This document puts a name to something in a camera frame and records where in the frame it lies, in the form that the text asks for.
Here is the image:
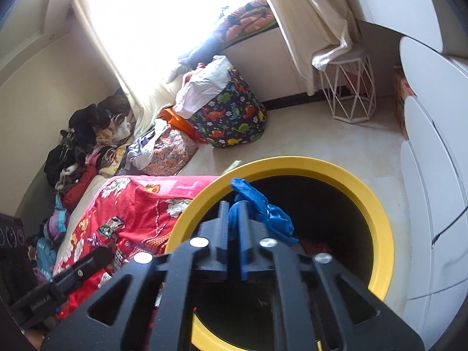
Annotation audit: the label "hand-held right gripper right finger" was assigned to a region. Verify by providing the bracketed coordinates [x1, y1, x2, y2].
[236, 202, 425, 351]

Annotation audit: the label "red floral blanket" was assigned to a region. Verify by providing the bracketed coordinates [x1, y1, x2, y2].
[53, 175, 221, 319]

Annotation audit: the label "yellow rimmed trash bin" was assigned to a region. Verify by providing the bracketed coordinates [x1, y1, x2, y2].
[164, 156, 396, 351]

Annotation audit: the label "orange patterned quilt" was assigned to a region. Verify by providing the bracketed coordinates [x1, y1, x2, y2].
[216, 0, 279, 43]

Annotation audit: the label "orange bag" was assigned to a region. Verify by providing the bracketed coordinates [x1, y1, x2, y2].
[159, 108, 206, 144]

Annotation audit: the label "lavender white garment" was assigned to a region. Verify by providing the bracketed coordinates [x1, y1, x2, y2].
[126, 119, 169, 171]

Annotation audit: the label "dark jacket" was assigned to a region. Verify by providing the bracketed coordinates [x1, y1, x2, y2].
[178, 35, 228, 67]

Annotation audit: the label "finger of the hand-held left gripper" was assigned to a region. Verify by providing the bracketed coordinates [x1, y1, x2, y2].
[55, 247, 115, 297]

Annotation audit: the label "black cable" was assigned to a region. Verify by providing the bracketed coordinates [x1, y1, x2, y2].
[431, 205, 468, 250]

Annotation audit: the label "red plastic bag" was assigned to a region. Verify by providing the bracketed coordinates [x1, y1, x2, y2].
[298, 239, 335, 260]

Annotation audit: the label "red garment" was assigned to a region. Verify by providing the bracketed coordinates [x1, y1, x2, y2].
[62, 166, 100, 206]

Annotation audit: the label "pink patterned box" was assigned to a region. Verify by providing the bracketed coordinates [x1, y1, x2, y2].
[393, 65, 411, 140]

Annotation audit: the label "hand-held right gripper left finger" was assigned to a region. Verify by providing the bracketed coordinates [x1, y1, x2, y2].
[40, 201, 229, 351]

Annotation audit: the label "white drawer cabinet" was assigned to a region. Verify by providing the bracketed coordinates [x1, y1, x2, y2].
[398, 35, 468, 301]

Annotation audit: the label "dinosaur print laundry bag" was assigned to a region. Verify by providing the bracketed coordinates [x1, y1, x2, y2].
[187, 68, 268, 149]

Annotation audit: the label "floral pillow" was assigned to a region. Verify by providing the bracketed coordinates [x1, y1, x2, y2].
[141, 128, 200, 177]

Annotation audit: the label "blue cloth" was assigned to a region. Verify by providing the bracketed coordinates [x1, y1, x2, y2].
[227, 178, 299, 248]

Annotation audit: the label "window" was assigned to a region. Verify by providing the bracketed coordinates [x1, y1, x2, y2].
[84, 0, 264, 45]

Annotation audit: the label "beige towel with pink border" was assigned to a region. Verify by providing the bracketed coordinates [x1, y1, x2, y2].
[55, 173, 111, 276]

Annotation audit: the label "white clothes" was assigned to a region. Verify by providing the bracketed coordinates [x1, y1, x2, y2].
[172, 55, 235, 120]

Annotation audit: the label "white wire stool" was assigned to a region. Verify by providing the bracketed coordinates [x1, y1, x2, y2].
[317, 49, 378, 124]

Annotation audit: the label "cream curtain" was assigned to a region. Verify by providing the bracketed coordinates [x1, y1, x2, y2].
[73, 0, 191, 133]
[256, 0, 361, 96]

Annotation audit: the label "pile of dark clothes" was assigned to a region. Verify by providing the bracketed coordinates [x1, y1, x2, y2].
[44, 95, 133, 188]

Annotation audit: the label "purple striped cloth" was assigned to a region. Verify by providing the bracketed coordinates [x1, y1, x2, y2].
[43, 197, 69, 244]

